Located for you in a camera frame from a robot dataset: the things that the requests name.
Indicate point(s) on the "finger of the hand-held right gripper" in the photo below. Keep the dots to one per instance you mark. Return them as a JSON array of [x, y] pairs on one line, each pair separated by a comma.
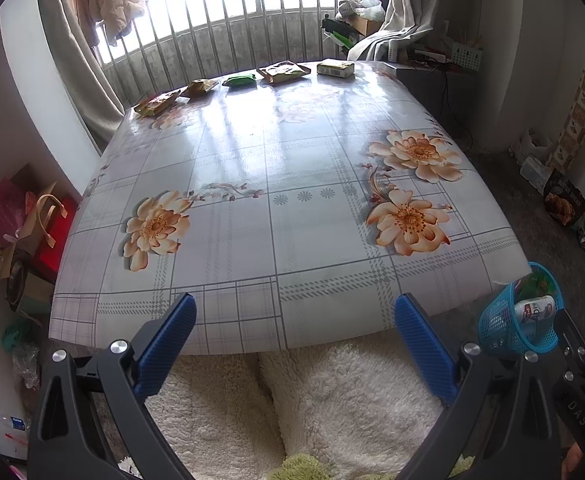
[[574, 340]]

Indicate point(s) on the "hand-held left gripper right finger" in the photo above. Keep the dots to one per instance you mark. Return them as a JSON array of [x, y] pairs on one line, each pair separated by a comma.
[[425, 350]]

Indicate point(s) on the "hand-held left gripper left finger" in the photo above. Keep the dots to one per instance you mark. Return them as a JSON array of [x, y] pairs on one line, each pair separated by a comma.
[[167, 345]]

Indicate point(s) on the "blue plastic basket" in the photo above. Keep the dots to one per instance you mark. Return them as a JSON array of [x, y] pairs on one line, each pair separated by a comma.
[[497, 325]]

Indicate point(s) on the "person's right hand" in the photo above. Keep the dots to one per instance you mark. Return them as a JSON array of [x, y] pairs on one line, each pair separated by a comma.
[[572, 462]]

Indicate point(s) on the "black snack bag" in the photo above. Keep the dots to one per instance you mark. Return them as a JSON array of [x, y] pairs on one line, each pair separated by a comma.
[[564, 200]]

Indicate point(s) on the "grey metal pot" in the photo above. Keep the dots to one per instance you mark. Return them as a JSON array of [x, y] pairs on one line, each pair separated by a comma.
[[27, 292]]

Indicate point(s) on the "green plastic bag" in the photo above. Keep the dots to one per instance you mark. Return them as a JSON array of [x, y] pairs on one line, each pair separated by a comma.
[[15, 337]]

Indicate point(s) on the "green fluffy rug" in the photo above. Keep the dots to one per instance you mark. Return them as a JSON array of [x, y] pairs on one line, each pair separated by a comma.
[[305, 467]]

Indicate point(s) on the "clear plastic container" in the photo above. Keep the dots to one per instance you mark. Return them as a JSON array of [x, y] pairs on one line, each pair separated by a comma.
[[534, 175]]

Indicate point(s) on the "white plastic bag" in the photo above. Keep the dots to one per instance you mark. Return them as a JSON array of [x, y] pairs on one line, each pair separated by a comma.
[[527, 145]]

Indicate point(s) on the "floral tablecloth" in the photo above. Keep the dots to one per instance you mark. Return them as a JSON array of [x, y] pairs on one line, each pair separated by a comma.
[[282, 170]]

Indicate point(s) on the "pink plastic bag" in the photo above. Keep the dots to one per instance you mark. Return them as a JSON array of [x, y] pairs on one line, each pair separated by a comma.
[[5, 210]]

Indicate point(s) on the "tall patterned cardboard box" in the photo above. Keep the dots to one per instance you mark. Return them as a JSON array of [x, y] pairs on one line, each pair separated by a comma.
[[574, 120]]

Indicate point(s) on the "yellow orange snack packet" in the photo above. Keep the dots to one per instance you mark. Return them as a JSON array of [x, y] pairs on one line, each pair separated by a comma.
[[155, 105]]

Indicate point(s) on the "yellow crumpled snack packet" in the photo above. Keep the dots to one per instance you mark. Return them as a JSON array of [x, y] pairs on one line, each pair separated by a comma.
[[200, 87]]

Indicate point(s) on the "grey cabinet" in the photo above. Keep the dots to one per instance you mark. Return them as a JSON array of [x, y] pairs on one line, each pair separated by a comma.
[[422, 90]]

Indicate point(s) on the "small green snack pack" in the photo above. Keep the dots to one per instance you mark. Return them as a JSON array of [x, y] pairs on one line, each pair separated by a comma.
[[240, 80]]

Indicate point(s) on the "beige curtain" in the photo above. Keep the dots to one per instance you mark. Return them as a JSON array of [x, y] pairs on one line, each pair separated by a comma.
[[72, 75]]

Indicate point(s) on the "perforated storage basket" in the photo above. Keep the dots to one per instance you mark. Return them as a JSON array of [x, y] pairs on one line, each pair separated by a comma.
[[467, 57]]

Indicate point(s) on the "gold brick snack pack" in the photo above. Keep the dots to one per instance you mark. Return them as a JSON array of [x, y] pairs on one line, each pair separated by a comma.
[[336, 67]]

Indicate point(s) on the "orange white biscuit bag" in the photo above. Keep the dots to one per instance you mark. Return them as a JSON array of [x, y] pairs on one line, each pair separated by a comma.
[[282, 71]]

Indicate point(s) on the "metal window railing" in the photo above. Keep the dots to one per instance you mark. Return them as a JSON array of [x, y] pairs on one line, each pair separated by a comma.
[[212, 45]]

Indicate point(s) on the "black green device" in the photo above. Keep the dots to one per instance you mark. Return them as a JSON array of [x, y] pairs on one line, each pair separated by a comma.
[[335, 30]]

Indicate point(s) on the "grey white curtain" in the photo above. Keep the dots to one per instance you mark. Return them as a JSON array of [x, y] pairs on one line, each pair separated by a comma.
[[407, 5]]

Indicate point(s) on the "hanging beige jacket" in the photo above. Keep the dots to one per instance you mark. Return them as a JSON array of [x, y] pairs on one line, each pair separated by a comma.
[[115, 0]]

